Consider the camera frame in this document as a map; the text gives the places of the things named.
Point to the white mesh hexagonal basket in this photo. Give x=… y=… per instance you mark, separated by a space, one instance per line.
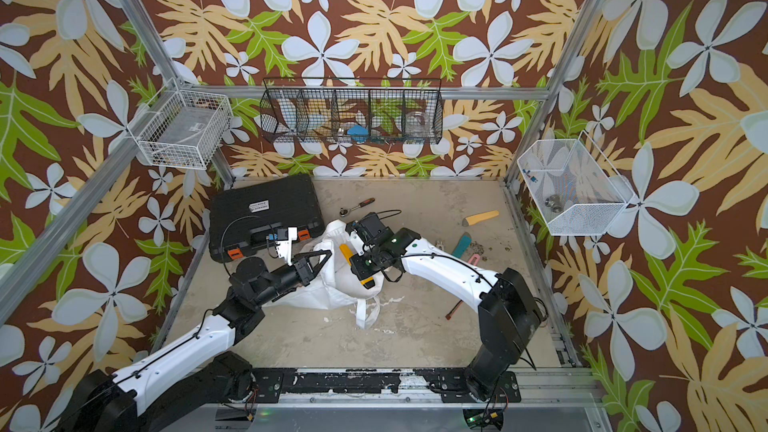
x=575 y=187

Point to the black wire basket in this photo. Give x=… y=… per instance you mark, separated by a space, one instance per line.
x=393 y=110

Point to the metal base rail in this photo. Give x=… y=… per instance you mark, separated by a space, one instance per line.
x=374 y=388

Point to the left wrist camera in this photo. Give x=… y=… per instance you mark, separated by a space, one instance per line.
x=281 y=240

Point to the white tote bag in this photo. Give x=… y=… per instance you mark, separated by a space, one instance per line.
x=337 y=286

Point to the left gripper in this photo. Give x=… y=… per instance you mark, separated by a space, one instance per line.
x=303 y=269

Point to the black tool case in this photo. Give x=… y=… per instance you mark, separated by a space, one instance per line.
x=241 y=219

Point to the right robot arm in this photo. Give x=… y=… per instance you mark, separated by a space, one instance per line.
x=508 y=313

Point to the blue object in basket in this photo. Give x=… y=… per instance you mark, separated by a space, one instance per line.
x=358 y=133

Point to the white wire basket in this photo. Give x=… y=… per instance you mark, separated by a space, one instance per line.
x=183 y=127

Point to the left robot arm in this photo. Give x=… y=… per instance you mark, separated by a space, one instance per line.
x=198 y=367

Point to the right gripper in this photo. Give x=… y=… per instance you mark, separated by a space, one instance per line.
x=357 y=268

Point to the yellow wide utility knife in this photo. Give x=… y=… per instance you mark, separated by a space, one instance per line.
x=361 y=267

